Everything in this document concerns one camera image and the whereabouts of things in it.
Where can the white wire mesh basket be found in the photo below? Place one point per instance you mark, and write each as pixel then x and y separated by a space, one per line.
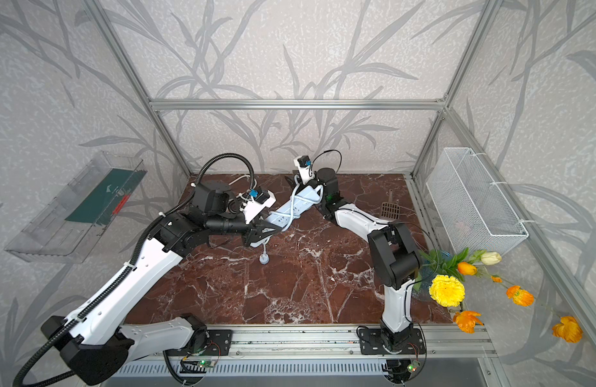
pixel 473 210

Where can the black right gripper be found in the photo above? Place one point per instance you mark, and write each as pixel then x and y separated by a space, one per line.
pixel 317 176

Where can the clear plastic wall bin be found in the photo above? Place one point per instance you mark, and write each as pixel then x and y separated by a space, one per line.
pixel 70 226

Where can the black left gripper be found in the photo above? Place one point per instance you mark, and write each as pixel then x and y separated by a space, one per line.
pixel 254 231

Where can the light blue power strip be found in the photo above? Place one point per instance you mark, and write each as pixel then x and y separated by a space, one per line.
pixel 301 200

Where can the beige plastic litter scoop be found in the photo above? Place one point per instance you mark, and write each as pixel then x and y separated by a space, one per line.
pixel 390 209

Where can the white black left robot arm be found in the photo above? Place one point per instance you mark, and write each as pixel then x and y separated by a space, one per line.
pixel 93 340

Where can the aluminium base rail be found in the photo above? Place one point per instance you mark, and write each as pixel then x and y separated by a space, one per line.
pixel 337 341

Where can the artificial flower bouquet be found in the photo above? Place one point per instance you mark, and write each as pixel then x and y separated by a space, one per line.
pixel 455 282

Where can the green card in bin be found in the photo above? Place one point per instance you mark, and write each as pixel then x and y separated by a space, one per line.
pixel 108 197

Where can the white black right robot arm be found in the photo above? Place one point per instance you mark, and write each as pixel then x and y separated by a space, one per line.
pixel 395 260

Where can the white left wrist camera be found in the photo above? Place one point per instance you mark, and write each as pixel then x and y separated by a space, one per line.
pixel 256 203

